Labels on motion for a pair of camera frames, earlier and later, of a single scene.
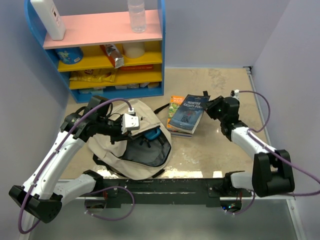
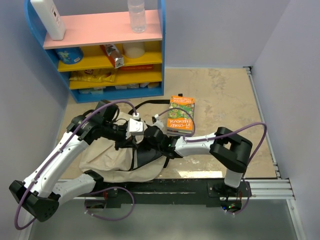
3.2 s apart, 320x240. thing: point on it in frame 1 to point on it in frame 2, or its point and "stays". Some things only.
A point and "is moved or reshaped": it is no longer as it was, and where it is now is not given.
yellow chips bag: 96,76 stays
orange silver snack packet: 114,55 stays
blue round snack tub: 71,55 stays
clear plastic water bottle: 137,16 stays
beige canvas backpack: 144,151 is moved or reshaped
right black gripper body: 214,110 to 156,148
